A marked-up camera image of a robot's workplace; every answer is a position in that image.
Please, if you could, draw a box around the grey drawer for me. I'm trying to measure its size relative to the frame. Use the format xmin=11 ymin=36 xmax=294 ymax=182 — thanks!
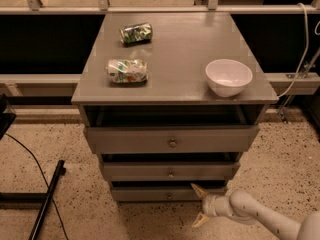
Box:
xmin=110 ymin=185 xmax=229 ymax=204
xmin=100 ymin=162 xmax=240 ymax=182
xmin=84 ymin=126 xmax=259 ymax=154

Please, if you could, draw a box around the white hanging cable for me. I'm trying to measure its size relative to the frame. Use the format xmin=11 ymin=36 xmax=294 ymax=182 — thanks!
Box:
xmin=278 ymin=2 xmax=310 ymax=99

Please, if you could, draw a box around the black stand base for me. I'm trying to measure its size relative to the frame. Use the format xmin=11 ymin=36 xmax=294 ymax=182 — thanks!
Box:
xmin=0 ymin=160 xmax=66 ymax=240

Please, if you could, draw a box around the grey top drawer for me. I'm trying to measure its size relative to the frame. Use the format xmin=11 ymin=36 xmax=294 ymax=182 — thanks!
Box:
xmin=84 ymin=126 xmax=259 ymax=154

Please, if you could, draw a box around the white green crushed can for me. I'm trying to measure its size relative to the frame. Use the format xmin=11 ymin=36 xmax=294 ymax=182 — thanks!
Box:
xmin=106 ymin=59 xmax=148 ymax=84

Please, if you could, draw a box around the dark green crushed can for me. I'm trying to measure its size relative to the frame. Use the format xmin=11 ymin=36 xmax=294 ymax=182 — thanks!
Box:
xmin=120 ymin=22 xmax=153 ymax=45

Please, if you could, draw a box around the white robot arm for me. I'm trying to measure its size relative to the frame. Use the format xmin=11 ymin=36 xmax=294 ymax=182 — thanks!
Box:
xmin=191 ymin=183 xmax=320 ymax=240

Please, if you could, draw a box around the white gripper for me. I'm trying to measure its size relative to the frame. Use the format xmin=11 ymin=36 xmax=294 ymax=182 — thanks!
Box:
xmin=191 ymin=183 xmax=235 ymax=228

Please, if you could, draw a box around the grey bottom drawer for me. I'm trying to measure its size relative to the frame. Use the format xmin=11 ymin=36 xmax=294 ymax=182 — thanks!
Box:
xmin=110 ymin=185 xmax=229 ymax=204

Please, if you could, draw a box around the grey drawer cabinet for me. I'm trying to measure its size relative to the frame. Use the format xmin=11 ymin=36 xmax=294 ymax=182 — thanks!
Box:
xmin=72 ymin=12 xmax=277 ymax=195

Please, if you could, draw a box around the grey middle drawer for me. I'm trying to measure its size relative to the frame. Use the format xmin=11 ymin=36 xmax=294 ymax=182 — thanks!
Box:
xmin=100 ymin=162 xmax=240 ymax=182

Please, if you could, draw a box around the black device at left edge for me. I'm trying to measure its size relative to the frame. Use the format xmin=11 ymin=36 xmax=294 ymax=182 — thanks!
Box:
xmin=0 ymin=94 xmax=16 ymax=140

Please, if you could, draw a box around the white bowl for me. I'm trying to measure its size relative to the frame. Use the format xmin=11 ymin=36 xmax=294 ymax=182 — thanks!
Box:
xmin=205 ymin=59 xmax=253 ymax=97

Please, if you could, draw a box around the metal railing frame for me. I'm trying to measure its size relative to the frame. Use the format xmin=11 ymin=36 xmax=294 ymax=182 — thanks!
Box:
xmin=0 ymin=0 xmax=320 ymax=16

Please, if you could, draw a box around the black floor cable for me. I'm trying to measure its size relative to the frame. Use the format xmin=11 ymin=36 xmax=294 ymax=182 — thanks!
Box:
xmin=4 ymin=132 xmax=70 ymax=240

